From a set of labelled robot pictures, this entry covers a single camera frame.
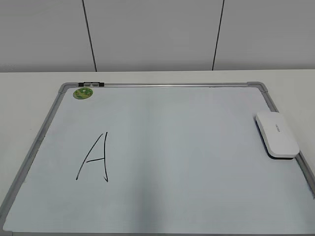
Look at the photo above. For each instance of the white board eraser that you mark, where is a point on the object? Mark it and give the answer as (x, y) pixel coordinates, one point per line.
(277, 135)

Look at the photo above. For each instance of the green round magnet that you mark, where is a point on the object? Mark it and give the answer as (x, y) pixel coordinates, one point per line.
(83, 93)

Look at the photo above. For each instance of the white board with grey frame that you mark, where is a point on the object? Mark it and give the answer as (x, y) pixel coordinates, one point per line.
(158, 159)

